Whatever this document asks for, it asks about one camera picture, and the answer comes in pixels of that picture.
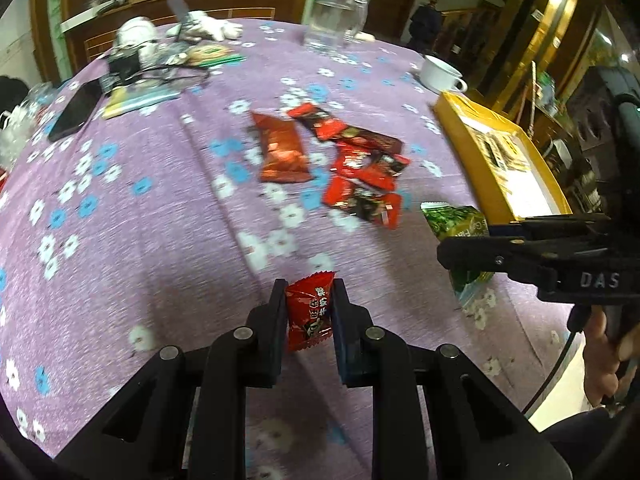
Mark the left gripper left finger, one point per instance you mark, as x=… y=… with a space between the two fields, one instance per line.
x=182 y=415

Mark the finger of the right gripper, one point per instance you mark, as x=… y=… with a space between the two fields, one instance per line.
x=557 y=224
x=522 y=260

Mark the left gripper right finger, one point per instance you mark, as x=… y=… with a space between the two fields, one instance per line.
x=436 y=415

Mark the red black candy packet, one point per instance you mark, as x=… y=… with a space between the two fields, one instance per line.
x=353 y=198

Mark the small red candy packet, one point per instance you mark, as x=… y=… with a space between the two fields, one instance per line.
x=309 y=310

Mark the large dark red snack bag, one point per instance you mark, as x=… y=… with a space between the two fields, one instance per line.
x=283 y=157

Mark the orange cracker pack with barcode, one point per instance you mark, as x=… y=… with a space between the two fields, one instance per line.
x=503 y=156

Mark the dark red golden wafer pack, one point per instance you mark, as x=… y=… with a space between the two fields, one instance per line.
x=371 y=140

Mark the right hand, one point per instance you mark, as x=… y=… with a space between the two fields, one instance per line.
x=602 y=358

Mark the yellow cardboard tray box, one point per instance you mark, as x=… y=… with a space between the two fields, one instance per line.
x=534 y=194

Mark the white ceramic cup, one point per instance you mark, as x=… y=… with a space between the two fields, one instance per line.
x=438 y=76

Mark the purple floral tablecloth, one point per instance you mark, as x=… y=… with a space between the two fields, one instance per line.
x=155 y=228

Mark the glass beer mug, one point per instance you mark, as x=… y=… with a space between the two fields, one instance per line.
x=333 y=23

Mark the black smartphone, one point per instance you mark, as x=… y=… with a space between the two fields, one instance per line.
x=78 y=111

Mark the yellow blue booklet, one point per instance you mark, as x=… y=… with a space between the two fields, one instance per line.
x=124 y=100

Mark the clear plastic bag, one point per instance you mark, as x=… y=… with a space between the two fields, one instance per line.
x=22 y=126

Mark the green biscuit packet on table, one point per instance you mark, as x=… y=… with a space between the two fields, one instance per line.
x=211 y=55

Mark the white glove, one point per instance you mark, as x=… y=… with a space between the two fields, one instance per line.
x=198 y=25

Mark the white round helmet object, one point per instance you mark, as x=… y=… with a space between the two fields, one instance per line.
x=139 y=34

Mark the black camera device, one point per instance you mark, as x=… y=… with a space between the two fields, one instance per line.
x=123 y=66

